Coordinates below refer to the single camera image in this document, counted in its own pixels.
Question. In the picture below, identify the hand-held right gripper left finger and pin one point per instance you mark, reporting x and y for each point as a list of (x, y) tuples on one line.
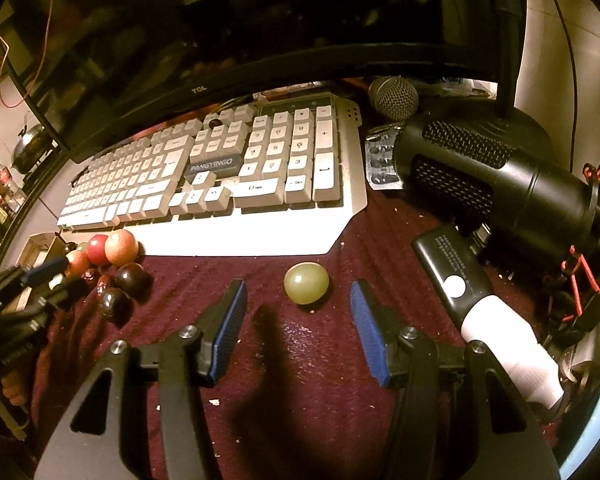
[(230, 325)]

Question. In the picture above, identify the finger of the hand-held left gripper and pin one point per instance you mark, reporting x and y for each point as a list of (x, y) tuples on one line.
[(45, 269), (65, 292)]

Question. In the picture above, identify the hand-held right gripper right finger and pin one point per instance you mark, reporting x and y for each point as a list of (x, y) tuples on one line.
[(367, 330)]

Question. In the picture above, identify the red cherry tomato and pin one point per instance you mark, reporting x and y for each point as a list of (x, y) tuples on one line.
[(99, 249)]

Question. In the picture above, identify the green grape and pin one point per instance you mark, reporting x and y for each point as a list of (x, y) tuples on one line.
[(307, 284)]

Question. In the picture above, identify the person's left hand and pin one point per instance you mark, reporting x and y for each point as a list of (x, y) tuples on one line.
[(7, 392)]

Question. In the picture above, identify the small cardboard box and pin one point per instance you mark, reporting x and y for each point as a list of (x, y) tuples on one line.
[(40, 250)]

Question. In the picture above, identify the small green fruit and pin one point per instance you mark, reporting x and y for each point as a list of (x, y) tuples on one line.
[(82, 246)]

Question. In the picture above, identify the dark brown round fruit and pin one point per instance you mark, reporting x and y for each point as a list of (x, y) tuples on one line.
[(114, 304), (130, 280)]

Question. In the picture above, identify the peach-coloured round fruit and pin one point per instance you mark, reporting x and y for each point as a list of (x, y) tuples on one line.
[(121, 246)]

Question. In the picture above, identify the group of small bottles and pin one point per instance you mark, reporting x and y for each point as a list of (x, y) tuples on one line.
[(0, 195)]

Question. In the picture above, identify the black and white electric trimmer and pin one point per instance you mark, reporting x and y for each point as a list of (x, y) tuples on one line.
[(455, 270)]

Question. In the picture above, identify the white computer keyboard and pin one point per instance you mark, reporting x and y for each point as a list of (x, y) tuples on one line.
[(280, 220)]

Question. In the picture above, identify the metal kettle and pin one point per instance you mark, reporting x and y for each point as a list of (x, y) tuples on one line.
[(27, 145)]

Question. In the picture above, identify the silver pill blister pack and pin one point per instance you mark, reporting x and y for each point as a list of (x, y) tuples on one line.
[(380, 160)]

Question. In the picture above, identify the large black condenser microphone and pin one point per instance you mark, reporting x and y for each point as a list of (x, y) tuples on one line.
[(505, 180)]

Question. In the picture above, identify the mesh-head handheld microphone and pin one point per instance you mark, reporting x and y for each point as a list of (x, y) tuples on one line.
[(393, 97)]

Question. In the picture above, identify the black computer monitor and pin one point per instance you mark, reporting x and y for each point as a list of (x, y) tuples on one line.
[(180, 35)]

